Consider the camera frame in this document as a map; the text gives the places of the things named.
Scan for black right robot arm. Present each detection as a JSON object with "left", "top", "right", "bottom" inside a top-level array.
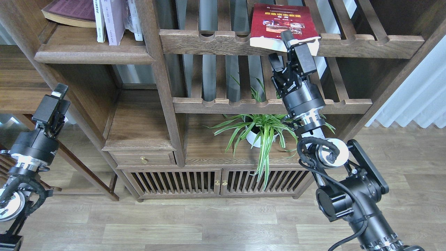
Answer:
[{"left": 269, "top": 30, "right": 423, "bottom": 251}]

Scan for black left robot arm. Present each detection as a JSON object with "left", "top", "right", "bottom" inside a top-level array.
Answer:
[{"left": 0, "top": 83, "right": 70, "bottom": 251}]

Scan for yellow-green paperback book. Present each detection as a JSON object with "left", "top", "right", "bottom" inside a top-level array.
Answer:
[{"left": 93, "top": 0, "right": 106, "bottom": 43}]

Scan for dark wooden bookshelf unit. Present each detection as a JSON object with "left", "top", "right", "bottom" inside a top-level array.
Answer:
[{"left": 1, "top": 0, "right": 445, "bottom": 201}]

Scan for white book in plastic wrap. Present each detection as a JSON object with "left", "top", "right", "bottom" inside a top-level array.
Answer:
[{"left": 124, "top": 0, "right": 144, "bottom": 41}]

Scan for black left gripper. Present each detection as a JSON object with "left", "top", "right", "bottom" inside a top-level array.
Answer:
[{"left": 1, "top": 83, "right": 71, "bottom": 167}]

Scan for white and purple book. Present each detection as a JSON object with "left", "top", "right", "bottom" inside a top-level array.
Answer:
[{"left": 101, "top": 0, "right": 126, "bottom": 46}]

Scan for maroon book with cream pages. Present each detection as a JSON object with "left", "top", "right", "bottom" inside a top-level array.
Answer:
[{"left": 41, "top": 0, "right": 96, "bottom": 28}]

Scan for green spider plant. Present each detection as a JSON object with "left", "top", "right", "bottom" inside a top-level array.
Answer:
[{"left": 209, "top": 71, "right": 336, "bottom": 190}]

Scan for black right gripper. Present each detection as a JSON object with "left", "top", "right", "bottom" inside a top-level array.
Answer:
[{"left": 268, "top": 30, "right": 325, "bottom": 119}]

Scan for white pleated curtain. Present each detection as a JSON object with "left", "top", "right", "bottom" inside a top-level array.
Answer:
[{"left": 366, "top": 38, "right": 446, "bottom": 128}]

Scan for brass drawer knob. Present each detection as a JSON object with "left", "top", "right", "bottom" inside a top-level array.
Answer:
[{"left": 140, "top": 156, "right": 148, "bottom": 164}]

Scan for red paperback book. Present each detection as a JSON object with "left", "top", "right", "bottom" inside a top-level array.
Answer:
[{"left": 249, "top": 3, "right": 321, "bottom": 56}]

